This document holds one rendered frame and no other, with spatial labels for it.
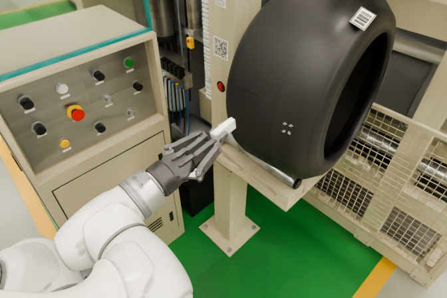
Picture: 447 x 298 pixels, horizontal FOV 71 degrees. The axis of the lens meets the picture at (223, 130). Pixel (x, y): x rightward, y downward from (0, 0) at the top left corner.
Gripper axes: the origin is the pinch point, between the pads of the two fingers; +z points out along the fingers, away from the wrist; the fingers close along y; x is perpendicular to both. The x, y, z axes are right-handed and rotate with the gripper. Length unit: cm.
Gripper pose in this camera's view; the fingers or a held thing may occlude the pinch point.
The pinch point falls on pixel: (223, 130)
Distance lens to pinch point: 74.8
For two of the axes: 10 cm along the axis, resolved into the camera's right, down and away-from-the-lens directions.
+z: 7.1, -5.6, 4.2
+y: -6.9, -4.7, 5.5
